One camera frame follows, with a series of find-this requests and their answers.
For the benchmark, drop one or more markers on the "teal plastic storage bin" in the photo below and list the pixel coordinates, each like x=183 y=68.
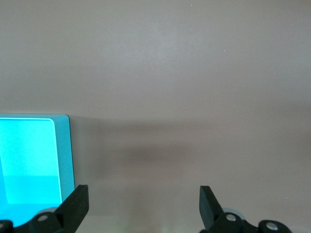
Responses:
x=29 y=157

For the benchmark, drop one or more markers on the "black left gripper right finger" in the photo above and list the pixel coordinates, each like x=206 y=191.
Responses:
x=209 y=208

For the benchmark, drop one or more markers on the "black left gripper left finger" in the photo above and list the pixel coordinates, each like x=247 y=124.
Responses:
x=70 y=208

